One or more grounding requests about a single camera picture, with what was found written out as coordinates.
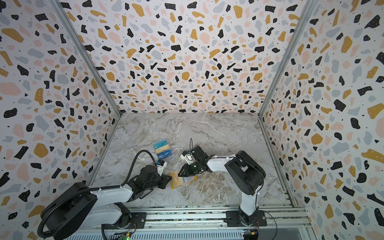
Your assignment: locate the yellow leather card holder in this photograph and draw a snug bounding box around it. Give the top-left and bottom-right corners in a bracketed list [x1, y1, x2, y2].
[169, 171, 197, 189]

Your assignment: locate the gold card from holder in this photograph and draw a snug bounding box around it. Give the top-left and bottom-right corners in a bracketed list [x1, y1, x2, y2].
[173, 176, 184, 188]

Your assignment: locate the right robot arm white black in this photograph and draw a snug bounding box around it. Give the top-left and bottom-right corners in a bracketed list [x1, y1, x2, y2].
[178, 146, 266, 224]

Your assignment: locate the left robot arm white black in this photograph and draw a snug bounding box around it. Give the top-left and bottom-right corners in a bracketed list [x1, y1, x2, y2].
[37, 165, 172, 240]

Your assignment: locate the blue VIP card in stand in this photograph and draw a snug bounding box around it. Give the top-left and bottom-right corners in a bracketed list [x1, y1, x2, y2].
[157, 149, 172, 160]

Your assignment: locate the gold card in stand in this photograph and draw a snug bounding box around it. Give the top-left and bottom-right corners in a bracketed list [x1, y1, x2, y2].
[155, 144, 170, 154]

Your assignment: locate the teal VIP card in stand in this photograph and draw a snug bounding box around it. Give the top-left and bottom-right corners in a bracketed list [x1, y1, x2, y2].
[153, 140, 168, 149]

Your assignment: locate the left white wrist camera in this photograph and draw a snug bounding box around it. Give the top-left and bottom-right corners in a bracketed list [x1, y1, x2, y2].
[156, 160, 168, 176]

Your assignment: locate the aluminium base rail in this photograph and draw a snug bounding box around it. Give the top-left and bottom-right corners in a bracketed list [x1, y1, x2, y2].
[55, 205, 313, 233]

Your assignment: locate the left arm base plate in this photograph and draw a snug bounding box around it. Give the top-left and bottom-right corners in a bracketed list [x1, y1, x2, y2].
[104, 212, 147, 231]

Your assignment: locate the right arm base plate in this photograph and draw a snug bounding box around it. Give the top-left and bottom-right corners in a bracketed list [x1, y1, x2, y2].
[224, 209, 267, 228]

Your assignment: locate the white perforated cable duct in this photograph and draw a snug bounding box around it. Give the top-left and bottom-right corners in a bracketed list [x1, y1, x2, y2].
[66, 230, 244, 240]

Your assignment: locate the left black corrugated cable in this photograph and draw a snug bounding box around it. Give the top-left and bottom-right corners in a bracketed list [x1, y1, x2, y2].
[37, 149, 158, 239]

